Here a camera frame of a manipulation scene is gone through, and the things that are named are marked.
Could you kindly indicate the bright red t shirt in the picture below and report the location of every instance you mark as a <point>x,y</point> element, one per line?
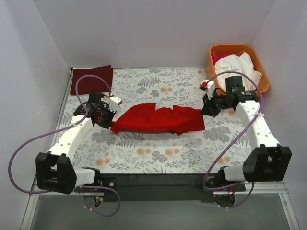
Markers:
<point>146,118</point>

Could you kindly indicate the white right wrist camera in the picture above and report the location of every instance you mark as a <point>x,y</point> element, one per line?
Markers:
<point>208,86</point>

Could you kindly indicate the folded dark red t shirt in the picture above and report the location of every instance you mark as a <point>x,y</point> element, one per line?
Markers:
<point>92,84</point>

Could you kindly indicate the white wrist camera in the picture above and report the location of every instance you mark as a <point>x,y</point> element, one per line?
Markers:
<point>208,86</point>
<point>111,102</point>

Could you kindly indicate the orange plastic basket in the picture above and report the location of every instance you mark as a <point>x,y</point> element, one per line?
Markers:
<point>237,49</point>

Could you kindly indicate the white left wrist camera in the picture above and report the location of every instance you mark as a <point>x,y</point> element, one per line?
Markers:
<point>111,102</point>

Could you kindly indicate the cream white t shirt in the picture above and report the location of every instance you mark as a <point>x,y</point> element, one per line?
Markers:
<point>242,64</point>

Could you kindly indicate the pink garment in basket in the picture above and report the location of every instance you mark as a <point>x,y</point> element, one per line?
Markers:
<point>216,57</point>

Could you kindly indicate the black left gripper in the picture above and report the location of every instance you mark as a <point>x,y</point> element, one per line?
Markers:
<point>106,119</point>

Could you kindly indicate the floral patterned table mat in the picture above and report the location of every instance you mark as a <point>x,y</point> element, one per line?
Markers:
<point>192,152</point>

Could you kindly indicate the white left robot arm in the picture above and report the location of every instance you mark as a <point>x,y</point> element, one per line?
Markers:
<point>54,169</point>

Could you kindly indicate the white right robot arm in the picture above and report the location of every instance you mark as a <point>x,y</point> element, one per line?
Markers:
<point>268,160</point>

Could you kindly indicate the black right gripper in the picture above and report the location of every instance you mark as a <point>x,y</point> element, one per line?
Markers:
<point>208,108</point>

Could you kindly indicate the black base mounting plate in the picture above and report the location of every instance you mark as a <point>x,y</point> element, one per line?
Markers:
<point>157,187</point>

